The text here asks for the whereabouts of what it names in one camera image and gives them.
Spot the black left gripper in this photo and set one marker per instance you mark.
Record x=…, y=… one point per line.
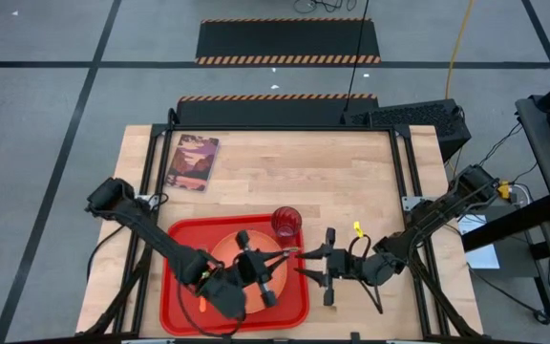
x=251, y=265

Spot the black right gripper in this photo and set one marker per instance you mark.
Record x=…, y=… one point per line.
x=344, y=264

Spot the red translucent cup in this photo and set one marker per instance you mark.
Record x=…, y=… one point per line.
x=286, y=221

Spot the orange plate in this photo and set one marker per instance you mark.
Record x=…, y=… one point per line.
x=227, y=248

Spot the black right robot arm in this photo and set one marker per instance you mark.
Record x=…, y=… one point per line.
x=437, y=215

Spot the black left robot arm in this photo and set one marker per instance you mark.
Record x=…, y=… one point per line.
x=160, y=241

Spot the red plastic tray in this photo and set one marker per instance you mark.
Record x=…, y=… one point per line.
x=184, y=234

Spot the landscape-cover notebook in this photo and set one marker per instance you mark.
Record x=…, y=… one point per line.
x=191, y=162

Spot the hazard-striped black floor mat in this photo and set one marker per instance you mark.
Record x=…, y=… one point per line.
x=284, y=40
x=275, y=111

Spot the black computer tower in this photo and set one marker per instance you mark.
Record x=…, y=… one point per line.
x=413, y=119

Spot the yellow plug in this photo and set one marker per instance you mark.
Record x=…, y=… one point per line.
x=503, y=189

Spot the grey side desk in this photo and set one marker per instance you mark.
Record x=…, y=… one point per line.
x=542, y=153

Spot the silver metal bracket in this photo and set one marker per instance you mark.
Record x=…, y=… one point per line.
x=411, y=203
x=147, y=199

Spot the black table frame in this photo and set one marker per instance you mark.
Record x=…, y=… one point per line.
x=280, y=128

